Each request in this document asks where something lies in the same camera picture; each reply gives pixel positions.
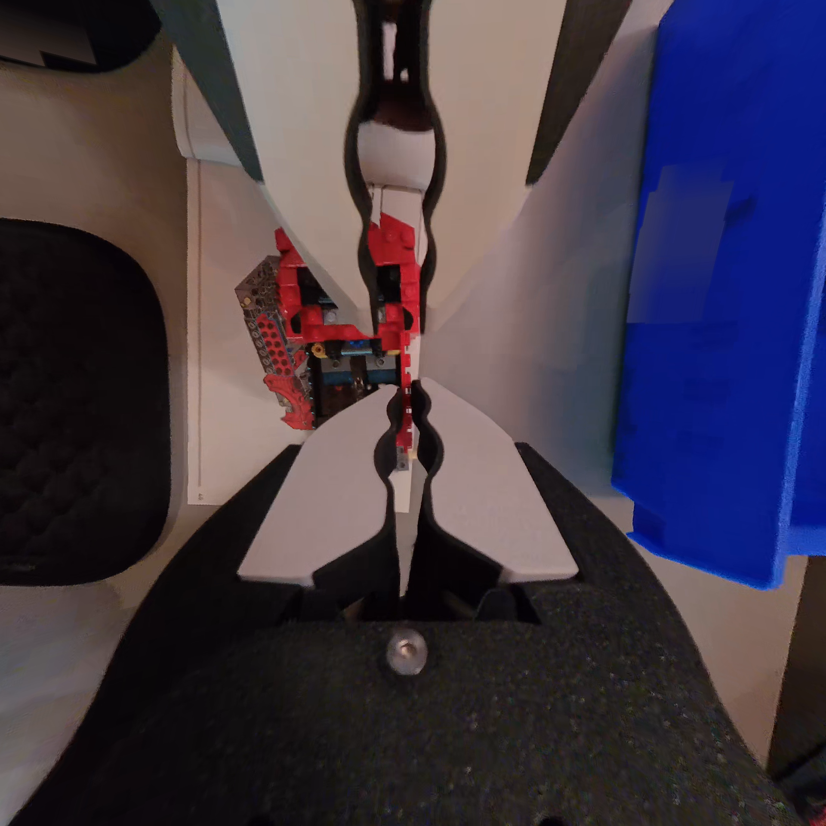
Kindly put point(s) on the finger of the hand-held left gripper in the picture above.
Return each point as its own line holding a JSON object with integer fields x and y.
{"x": 497, "y": 90}
{"x": 291, "y": 90}

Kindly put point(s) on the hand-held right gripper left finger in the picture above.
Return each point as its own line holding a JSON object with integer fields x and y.
{"x": 316, "y": 516}

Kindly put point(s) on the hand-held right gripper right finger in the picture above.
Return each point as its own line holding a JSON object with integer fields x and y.
{"x": 497, "y": 510}

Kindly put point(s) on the red striped lego piece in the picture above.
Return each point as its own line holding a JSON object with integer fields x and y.
{"x": 407, "y": 400}

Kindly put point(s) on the red and black lego car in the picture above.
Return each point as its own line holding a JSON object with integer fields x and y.
{"x": 394, "y": 278}

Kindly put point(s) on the lego instruction booklet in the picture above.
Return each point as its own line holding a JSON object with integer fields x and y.
{"x": 220, "y": 323}

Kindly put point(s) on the blue plastic bin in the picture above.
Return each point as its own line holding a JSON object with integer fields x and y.
{"x": 723, "y": 323}

